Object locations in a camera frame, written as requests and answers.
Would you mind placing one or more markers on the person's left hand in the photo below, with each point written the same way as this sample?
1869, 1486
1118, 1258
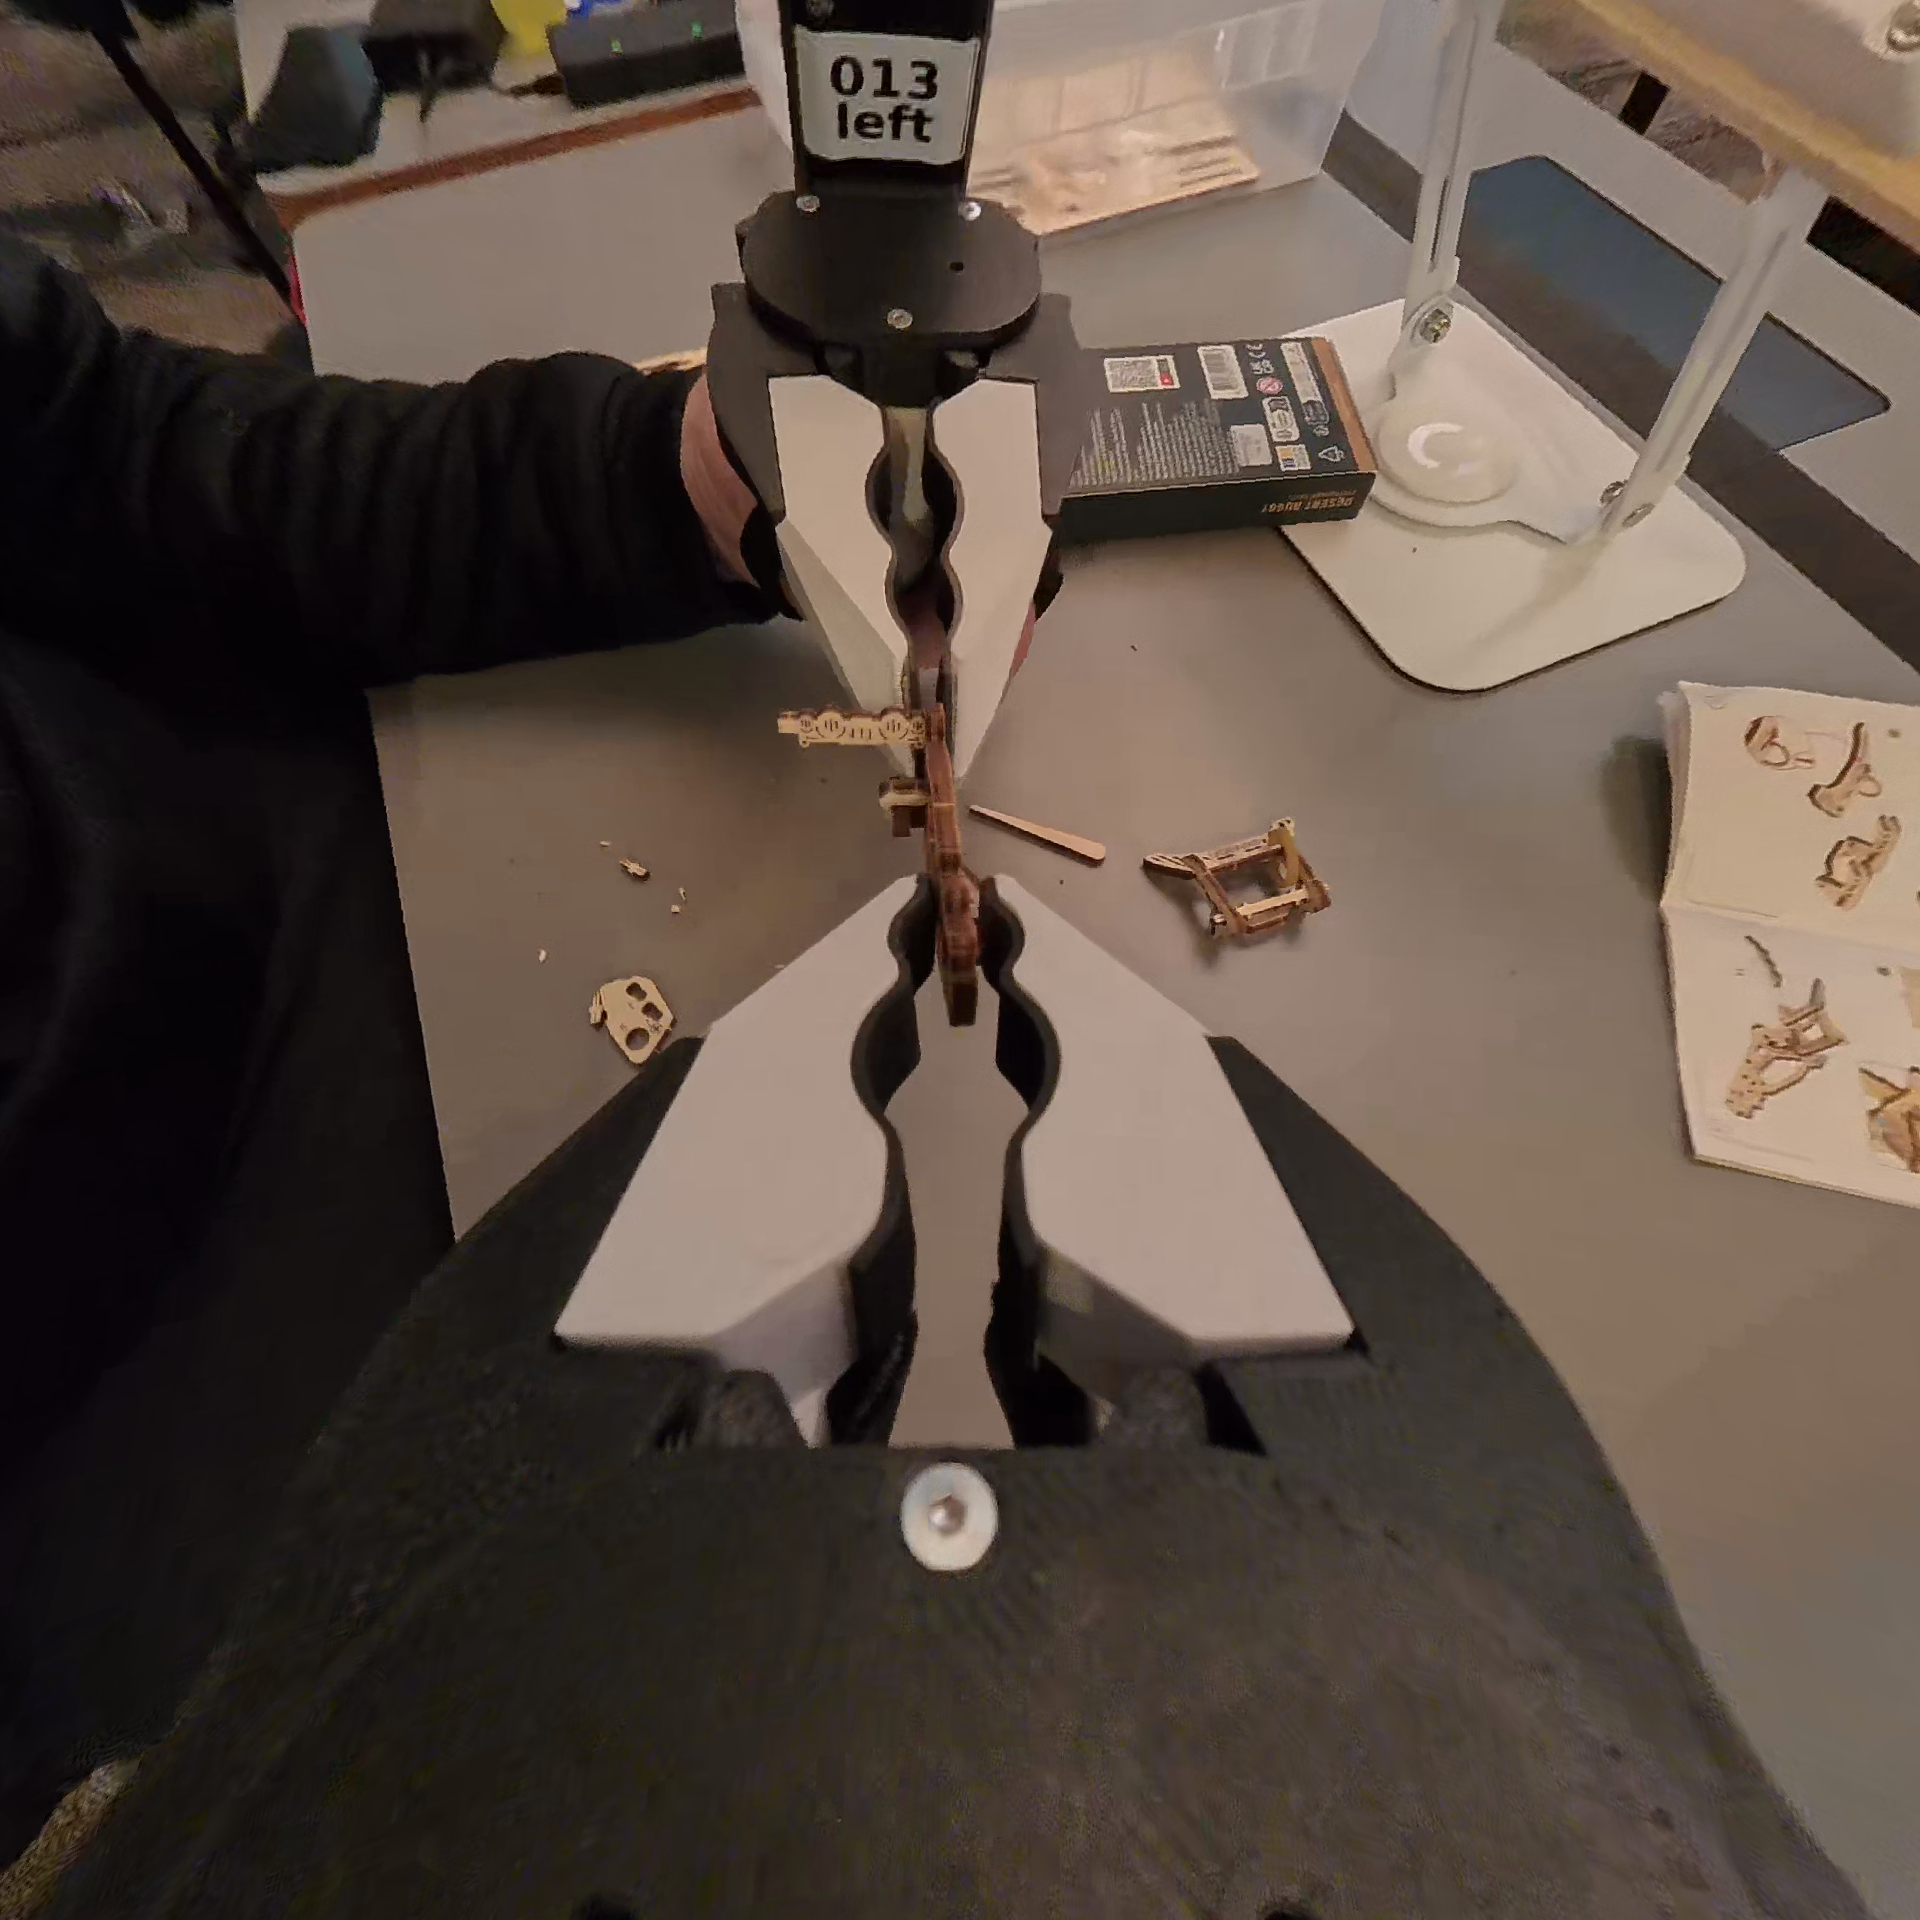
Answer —
717, 474

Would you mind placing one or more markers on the thin wooden stick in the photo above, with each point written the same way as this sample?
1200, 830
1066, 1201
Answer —
1036, 832

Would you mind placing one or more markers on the small wooden plate with holes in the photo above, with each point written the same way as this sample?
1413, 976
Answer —
634, 1023

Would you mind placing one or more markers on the pale wooden board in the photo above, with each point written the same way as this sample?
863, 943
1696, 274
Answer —
1725, 129

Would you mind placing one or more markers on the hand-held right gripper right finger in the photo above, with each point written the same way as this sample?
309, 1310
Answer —
1170, 1201

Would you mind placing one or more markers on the white desk stand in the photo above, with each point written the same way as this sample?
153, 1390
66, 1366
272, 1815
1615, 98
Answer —
1546, 600

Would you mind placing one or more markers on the assembly instruction booklet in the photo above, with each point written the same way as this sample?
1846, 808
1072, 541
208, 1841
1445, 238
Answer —
1785, 975

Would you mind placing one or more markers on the person's left forearm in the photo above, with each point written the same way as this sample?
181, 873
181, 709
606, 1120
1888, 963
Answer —
376, 494

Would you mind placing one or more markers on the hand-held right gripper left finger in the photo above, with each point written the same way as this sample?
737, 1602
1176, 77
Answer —
721, 1201

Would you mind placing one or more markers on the wooden model side frame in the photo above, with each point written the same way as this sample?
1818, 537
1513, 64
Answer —
949, 840

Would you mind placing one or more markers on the clear plastic storage box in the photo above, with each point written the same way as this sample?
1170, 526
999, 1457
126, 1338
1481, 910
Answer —
1200, 77

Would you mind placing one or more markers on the black power adapter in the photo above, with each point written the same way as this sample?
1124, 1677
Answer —
436, 42

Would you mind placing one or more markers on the black charger with green lights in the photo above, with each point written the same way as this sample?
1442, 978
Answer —
646, 57

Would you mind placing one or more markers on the blue mat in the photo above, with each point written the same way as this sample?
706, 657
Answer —
1650, 299

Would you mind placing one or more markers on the black tripod leg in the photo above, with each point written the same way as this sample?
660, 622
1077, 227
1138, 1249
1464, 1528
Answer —
189, 142

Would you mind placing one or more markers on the small wooden model frame assembly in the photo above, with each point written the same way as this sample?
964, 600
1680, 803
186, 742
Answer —
1254, 893

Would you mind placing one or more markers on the wooden part sheets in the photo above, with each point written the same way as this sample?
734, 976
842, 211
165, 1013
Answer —
1109, 189

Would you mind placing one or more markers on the person's dark clothing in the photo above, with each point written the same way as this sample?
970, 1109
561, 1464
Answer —
181, 1125

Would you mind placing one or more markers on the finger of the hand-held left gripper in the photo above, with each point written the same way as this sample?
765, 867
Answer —
821, 494
998, 510

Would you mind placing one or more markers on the yellow object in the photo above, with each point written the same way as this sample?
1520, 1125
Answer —
528, 29

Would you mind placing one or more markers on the dark model kit box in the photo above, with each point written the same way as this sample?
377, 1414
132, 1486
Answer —
1200, 451

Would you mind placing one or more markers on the dark grey pouch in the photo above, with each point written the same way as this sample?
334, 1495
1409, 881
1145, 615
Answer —
317, 98

